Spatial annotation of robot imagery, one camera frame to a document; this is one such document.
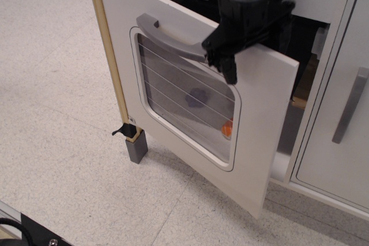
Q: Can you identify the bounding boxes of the blue toy grapes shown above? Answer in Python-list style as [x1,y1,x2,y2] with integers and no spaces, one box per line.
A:
[185,88,208,108]

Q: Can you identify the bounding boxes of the black cable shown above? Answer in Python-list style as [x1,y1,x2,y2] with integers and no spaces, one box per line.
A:
[0,217,32,246]

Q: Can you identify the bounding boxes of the white oven door with window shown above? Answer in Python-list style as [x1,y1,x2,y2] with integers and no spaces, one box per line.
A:
[102,0,299,218]

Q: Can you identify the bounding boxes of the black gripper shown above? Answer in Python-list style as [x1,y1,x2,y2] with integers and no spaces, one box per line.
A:
[202,0,295,85]

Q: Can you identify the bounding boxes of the silver right door handle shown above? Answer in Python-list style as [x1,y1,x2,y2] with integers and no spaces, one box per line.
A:
[332,67,368,144]

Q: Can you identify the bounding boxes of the white right cabinet door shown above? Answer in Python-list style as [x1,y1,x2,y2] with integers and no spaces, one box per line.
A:
[293,0,368,213]

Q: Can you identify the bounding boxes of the toy salmon sushi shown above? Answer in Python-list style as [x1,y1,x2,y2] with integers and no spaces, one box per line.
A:
[221,118,233,140]

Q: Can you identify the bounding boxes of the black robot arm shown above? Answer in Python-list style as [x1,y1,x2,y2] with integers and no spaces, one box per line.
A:
[202,0,295,85]

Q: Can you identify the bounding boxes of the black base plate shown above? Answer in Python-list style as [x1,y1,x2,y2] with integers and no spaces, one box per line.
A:
[21,214,71,246]

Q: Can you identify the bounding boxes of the grey cabinet leg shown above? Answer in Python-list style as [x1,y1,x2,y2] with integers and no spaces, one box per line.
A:
[126,124,148,164]

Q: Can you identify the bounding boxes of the white toy kitchen cabinet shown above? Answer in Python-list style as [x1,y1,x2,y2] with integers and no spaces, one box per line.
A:
[92,0,368,219]

